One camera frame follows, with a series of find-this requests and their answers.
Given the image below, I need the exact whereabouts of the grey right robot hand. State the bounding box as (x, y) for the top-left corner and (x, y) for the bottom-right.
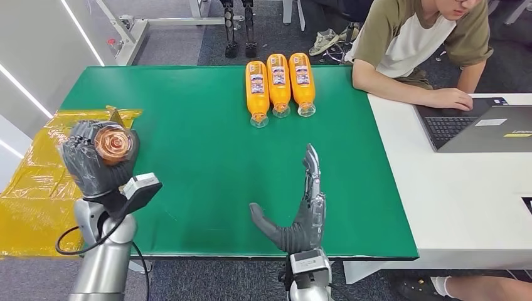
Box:
(249, 143), (327, 254)

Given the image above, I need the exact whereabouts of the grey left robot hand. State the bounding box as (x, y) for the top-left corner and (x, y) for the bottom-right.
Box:
(60, 120), (141, 199)

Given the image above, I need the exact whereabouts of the person's right hand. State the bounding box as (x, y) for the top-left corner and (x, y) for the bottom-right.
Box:
(429, 87), (474, 112)

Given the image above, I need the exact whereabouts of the orange juice bottle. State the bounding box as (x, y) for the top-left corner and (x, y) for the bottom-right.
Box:
(245, 60), (270, 129)
(93, 125), (134, 167)
(288, 52), (317, 118)
(266, 53), (292, 119)

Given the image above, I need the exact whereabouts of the grey laptop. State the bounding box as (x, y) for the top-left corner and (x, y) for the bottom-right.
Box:
(415, 97), (532, 154)

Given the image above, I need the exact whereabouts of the yellow plastic-wrapped box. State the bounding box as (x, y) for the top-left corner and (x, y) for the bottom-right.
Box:
(0, 105), (144, 259)

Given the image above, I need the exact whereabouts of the person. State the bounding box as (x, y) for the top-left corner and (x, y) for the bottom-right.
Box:
(351, 0), (494, 112)

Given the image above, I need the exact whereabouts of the green table mat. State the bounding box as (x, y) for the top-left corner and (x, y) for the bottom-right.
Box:
(60, 65), (420, 260)

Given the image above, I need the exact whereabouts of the black shoe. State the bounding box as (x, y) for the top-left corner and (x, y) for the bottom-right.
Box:
(388, 270), (442, 301)

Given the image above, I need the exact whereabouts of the office chair base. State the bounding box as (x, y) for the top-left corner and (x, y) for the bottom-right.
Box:
(324, 21), (361, 65)

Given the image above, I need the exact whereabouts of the beige sneaker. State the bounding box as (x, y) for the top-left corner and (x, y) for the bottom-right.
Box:
(309, 28), (340, 57)

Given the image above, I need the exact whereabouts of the white table leg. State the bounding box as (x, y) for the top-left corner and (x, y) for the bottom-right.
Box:
(282, 0), (306, 33)

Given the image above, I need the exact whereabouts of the person's bare leg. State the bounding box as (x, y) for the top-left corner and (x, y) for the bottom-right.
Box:
(430, 275), (532, 301)

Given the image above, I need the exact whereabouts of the black robot leg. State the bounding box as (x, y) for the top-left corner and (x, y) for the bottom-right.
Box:
(219, 0), (240, 60)
(242, 0), (258, 60)

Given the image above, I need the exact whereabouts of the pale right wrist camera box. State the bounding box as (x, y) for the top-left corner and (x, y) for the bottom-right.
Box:
(287, 248), (333, 288)

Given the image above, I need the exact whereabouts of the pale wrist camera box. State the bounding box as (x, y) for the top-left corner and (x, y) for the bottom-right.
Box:
(287, 248), (333, 288)
(121, 172), (163, 218)

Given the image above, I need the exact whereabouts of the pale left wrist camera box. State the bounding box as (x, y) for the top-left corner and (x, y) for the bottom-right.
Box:
(121, 172), (163, 218)

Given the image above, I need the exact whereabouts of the white metal stand frame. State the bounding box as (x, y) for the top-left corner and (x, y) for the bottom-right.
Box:
(94, 0), (246, 67)

